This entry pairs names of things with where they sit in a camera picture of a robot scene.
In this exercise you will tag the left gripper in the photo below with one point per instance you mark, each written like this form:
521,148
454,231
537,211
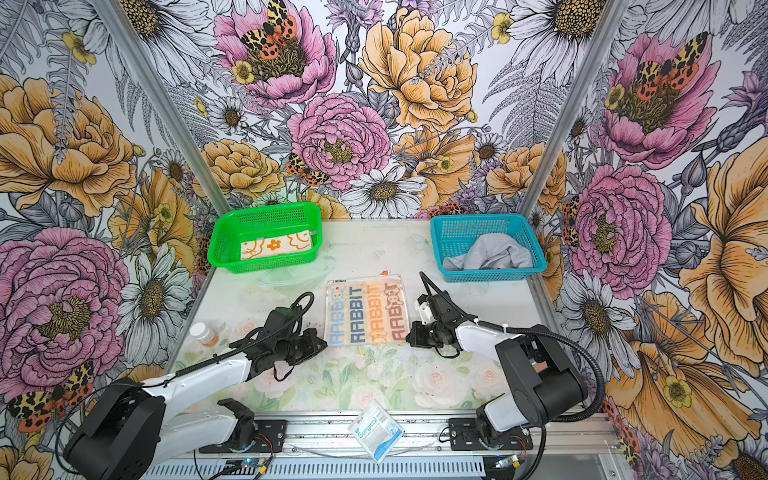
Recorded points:
311,345

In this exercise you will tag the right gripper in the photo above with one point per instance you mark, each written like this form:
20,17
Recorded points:
415,337

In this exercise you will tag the grey patterned towel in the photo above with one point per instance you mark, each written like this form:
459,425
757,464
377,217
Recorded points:
363,311

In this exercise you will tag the plain grey towel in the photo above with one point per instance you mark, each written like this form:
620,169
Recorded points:
493,251

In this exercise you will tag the orange white floral towel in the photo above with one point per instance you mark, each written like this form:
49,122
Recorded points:
266,247

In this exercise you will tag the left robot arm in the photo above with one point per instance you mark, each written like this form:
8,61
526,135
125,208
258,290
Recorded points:
134,426

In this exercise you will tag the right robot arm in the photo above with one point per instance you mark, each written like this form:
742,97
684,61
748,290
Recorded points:
544,384

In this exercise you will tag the teal plastic basket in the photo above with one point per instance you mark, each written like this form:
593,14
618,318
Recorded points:
454,235

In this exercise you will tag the small orange cap bottle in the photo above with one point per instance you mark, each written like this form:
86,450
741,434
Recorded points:
204,334

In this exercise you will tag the green plastic basket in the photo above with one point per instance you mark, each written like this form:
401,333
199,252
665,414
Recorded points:
244,225

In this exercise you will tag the white blue packet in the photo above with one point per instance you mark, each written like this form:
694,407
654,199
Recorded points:
376,431

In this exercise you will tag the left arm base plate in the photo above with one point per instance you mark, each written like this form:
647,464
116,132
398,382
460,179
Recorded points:
264,436

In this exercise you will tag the aluminium front rail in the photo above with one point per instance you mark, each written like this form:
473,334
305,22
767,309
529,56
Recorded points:
407,433

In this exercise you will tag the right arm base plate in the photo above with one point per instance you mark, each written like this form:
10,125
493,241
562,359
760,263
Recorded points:
474,434

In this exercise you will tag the left aluminium frame post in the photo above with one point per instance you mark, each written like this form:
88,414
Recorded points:
136,56

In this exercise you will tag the aluminium frame post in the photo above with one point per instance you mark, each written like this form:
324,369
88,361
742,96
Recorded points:
599,48
136,56

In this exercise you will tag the right aluminium frame post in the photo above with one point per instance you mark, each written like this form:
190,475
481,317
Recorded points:
599,48

